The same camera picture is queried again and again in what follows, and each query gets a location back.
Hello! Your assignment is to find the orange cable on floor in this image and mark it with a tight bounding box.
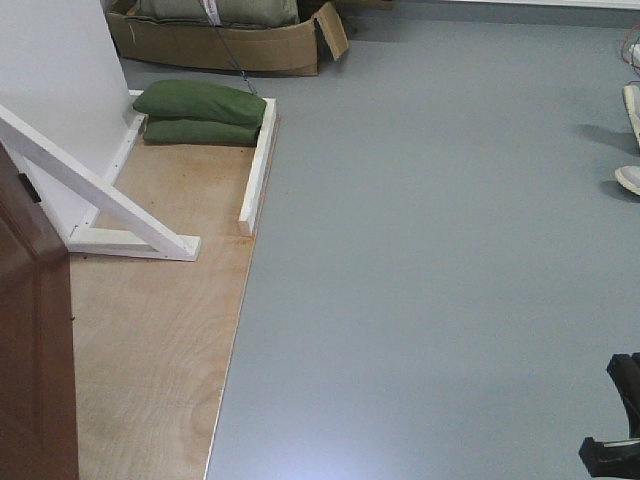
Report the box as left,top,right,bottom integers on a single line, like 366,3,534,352
618,27,640,71

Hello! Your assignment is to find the black cable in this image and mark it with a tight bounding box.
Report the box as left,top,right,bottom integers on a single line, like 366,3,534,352
199,0,261,97

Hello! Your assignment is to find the open cardboard box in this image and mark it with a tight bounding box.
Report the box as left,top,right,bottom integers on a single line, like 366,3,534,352
106,1,349,76

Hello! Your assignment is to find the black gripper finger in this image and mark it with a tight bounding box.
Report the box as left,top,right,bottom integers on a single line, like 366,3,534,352
579,437,639,479
606,352,639,438

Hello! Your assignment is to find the plywood base board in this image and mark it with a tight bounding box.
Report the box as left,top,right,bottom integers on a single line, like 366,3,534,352
71,144,254,479

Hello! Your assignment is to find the white wooden edge rail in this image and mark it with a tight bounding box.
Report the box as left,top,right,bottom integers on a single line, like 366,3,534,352
238,98,278,237

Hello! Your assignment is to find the olive green large bag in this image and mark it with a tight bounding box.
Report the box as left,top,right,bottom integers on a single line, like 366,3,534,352
136,0,299,29

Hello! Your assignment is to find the lower green sandbag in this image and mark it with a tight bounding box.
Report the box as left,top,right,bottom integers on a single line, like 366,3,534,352
143,118,260,146

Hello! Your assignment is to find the white wooden door frame stand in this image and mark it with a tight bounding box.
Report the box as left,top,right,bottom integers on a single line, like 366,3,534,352
1,1,201,261

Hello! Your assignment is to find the brown wooden door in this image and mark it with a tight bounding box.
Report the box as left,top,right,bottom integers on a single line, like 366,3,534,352
1,152,79,479

